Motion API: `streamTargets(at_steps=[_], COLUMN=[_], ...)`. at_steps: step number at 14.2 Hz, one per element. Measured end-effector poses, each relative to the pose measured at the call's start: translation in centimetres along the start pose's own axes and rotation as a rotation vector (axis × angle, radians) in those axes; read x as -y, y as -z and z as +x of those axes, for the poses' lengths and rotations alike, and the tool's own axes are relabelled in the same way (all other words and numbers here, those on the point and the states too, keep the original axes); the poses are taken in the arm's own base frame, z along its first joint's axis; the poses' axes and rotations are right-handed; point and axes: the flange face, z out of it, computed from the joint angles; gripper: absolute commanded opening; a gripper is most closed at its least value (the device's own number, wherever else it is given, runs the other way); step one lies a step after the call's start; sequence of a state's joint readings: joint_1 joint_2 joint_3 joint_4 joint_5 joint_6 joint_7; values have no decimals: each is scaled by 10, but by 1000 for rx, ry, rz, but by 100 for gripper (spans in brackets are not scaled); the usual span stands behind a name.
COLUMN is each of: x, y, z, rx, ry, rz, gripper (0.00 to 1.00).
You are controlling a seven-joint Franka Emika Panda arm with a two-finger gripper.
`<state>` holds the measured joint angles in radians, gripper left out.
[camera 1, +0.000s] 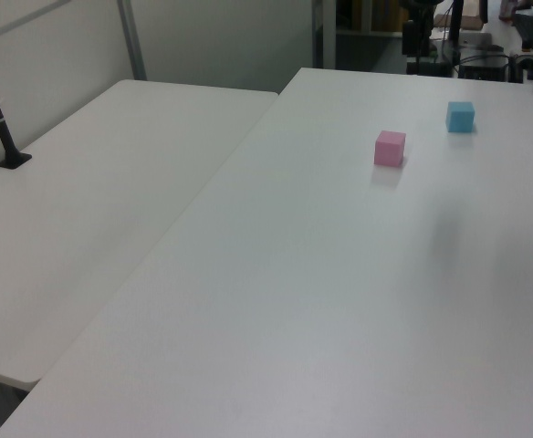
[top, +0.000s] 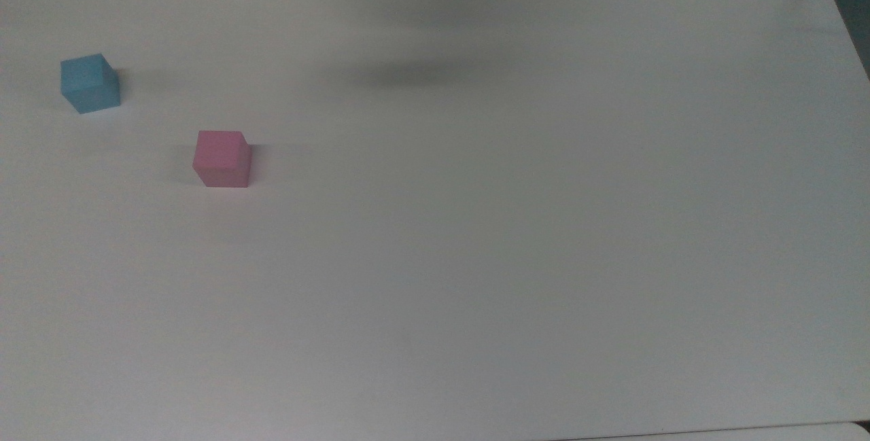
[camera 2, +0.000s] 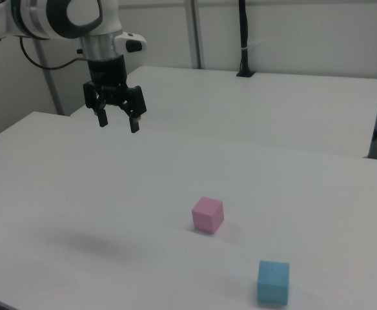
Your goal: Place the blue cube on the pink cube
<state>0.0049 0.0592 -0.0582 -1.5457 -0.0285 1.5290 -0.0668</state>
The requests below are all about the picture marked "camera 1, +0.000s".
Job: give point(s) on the pink cube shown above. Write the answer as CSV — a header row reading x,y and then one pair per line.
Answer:
x,y
389,149

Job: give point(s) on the blue cube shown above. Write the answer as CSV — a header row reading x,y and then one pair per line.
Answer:
x,y
460,117

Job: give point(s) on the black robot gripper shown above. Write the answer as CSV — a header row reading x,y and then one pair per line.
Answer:
x,y
416,37

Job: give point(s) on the black electronics box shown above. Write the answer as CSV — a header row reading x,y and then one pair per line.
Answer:
x,y
483,68

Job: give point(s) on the silver grey device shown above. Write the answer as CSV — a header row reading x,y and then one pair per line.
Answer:
x,y
476,40

